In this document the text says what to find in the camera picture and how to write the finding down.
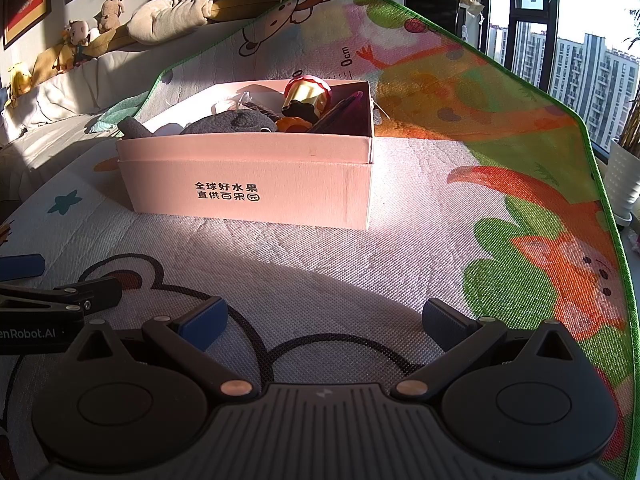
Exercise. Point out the grey sofa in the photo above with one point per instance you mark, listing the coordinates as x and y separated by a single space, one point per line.
50 105

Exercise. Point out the cow plush toy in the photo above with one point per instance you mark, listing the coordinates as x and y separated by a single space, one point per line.
76 32

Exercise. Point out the plastic wrapper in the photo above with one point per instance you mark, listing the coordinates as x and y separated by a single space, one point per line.
240 102

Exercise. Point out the dark grey plush toy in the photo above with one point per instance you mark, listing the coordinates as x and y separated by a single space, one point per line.
225 122

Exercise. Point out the white cardboard box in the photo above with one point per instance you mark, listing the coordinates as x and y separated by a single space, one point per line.
300 180

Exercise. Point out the mustard yellow cushion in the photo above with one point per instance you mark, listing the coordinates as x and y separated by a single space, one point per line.
240 5

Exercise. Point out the cream plush pillow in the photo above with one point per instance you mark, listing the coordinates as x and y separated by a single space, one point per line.
165 15

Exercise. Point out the brown plush toy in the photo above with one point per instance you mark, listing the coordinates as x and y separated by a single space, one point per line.
110 15

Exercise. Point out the red gold figure toy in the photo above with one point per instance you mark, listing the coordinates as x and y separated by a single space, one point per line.
305 90

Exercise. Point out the orange plastic bowl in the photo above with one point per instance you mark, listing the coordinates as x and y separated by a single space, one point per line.
292 124

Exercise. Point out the tall white plant pot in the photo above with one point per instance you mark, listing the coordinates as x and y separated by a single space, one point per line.
622 180

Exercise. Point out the yellow plush toy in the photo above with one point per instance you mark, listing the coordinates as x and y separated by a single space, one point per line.
17 82

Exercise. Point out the black framed window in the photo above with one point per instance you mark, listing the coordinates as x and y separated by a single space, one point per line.
575 60

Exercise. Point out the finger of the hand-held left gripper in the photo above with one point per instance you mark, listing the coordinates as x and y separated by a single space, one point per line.
20 266
95 292

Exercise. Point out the teal cloth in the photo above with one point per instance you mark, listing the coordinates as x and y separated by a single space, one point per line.
117 110

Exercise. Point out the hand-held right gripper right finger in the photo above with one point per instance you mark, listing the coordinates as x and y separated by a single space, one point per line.
442 325

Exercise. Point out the cartoon printed play mat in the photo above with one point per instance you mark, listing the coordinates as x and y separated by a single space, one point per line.
450 210

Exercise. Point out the pink plastic basket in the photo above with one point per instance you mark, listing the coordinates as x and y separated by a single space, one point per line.
340 112

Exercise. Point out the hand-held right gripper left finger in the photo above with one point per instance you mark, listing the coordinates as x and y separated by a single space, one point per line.
205 325

